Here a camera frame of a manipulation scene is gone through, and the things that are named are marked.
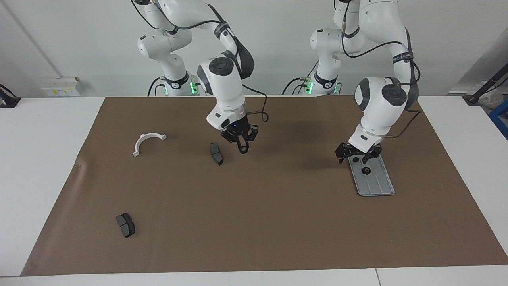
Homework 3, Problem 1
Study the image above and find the white wall socket box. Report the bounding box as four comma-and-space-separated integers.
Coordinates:
42, 77, 85, 97

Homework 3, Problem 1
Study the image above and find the clear plastic bag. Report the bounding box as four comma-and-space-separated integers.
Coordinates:
474, 81, 501, 110

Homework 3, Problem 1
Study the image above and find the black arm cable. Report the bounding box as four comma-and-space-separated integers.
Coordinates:
339, 0, 422, 139
133, 0, 269, 123

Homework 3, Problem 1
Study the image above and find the dark grey brake pad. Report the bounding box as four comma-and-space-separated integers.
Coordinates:
209, 143, 224, 166
116, 213, 136, 239

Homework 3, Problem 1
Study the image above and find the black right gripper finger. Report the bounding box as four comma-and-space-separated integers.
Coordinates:
243, 125, 260, 151
221, 130, 243, 151

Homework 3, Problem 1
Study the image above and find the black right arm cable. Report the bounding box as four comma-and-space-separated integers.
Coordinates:
133, 0, 269, 123

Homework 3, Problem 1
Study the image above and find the blue crate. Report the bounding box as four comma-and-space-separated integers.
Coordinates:
489, 99, 508, 139

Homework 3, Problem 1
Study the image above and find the white curved plastic bracket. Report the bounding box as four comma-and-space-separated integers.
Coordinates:
132, 133, 167, 157

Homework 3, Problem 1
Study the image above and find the black table clamp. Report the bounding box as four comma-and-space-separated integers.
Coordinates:
0, 84, 21, 108

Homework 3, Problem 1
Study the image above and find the brown table mat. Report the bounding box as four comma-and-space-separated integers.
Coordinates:
21, 95, 508, 276

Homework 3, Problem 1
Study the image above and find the silver metal tray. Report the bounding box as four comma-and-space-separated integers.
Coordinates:
344, 144, 396, 197

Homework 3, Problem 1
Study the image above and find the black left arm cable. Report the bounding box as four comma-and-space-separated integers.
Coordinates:
339, 0, 422, 139

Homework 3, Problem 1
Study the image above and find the black base power cable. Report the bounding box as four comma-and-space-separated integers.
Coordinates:
283, 60, 318, 96
148, 77, 163, 97

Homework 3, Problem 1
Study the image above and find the black pole stand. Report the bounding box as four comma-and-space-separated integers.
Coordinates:
462, 63, 508, 106

